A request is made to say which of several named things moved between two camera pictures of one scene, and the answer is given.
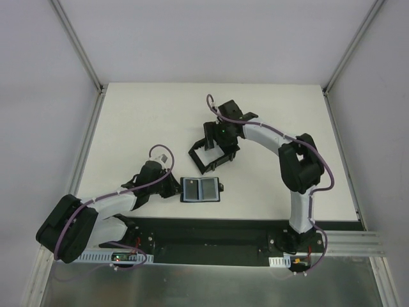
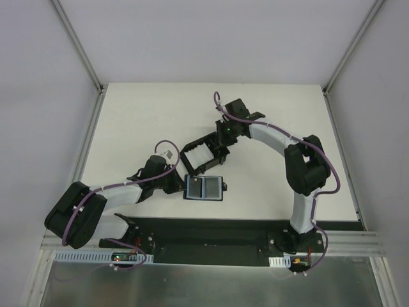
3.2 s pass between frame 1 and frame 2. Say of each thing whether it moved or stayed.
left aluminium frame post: stayed
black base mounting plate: stayed
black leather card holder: stayed
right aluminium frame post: stayed
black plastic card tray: moved
